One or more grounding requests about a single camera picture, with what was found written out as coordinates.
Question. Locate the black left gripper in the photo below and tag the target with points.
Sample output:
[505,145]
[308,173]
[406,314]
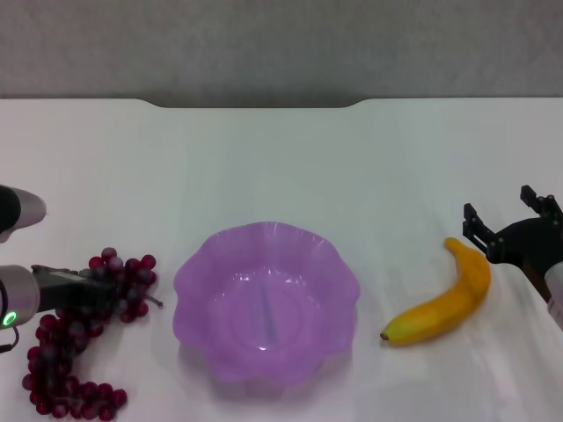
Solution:
[61,292]

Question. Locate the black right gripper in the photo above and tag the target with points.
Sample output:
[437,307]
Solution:
[532,242]

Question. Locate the yellow banana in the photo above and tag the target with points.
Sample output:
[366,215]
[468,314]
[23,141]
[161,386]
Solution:
[457,303]

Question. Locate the purple wavy plastic bowl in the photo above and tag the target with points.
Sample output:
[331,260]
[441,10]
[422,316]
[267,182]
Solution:
[264,307]

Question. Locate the red grape bunch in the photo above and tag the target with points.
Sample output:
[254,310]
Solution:
[66,387]

